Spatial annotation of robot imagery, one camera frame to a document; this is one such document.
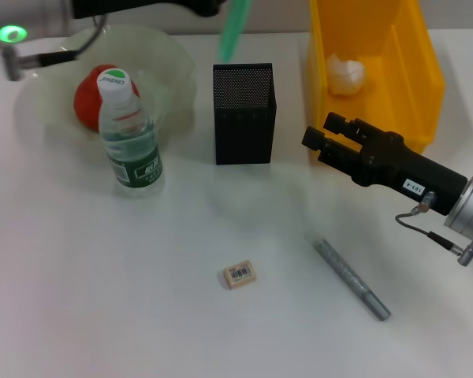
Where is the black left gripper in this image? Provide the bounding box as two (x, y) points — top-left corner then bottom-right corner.
(71, 0), (231, 20)

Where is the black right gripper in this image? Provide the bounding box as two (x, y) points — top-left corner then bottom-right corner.
(301, 111), (469, 217)

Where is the mint green pen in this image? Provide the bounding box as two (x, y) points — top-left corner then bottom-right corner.
(216, 0), (254, 63)

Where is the white paper ball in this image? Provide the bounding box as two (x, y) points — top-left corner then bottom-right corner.
(325, 54), (369, 97)

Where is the beige eraser with barcode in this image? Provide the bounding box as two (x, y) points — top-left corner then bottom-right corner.
(222, 258), (259, 291)

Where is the clear green-label water bottle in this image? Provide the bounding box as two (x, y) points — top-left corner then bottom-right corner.
(96, 66), (166, 198)

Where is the black mesh pen holder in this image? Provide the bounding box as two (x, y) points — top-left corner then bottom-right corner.
(211, 61), (279, 166)

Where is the pale green glass fruit plate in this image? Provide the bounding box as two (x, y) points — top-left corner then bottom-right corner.
(30, 24), (199, 147)

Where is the grey pen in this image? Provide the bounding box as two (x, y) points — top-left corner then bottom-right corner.
(312, 238), (393, 323)

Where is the yellow plastic bin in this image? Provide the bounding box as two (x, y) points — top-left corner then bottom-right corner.
(306, 0), (447, 167)

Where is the right wrist cable with plugs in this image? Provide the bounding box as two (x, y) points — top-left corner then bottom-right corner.
(393, 190), (473, 268)

